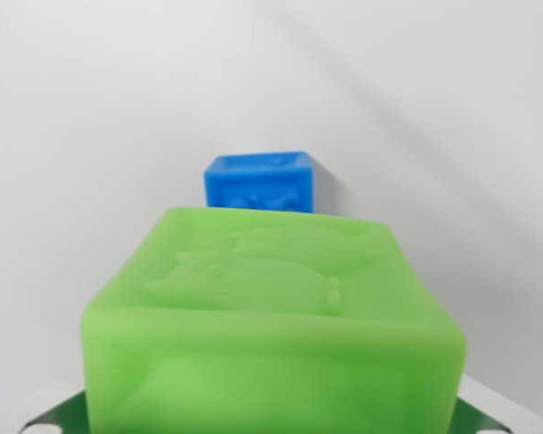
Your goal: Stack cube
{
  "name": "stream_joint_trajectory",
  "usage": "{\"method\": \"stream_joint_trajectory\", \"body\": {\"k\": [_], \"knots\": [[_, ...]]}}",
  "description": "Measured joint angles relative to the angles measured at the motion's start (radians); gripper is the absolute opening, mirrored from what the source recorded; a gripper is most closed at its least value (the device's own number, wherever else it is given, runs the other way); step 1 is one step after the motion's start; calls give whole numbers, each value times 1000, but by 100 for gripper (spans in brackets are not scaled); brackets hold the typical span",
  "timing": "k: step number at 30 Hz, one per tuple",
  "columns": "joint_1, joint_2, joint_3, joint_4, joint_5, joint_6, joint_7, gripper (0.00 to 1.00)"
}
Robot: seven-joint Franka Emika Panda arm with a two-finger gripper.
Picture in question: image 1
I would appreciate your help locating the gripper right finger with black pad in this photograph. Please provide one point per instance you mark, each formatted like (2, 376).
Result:
(479, 413)

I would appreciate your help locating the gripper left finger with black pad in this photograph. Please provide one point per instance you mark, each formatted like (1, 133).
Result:
(59, 416)

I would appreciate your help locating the green embossed cube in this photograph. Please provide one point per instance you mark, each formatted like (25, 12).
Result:
(271, 334)

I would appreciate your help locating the blue embossed cube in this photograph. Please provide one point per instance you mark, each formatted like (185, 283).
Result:
(258, 181)

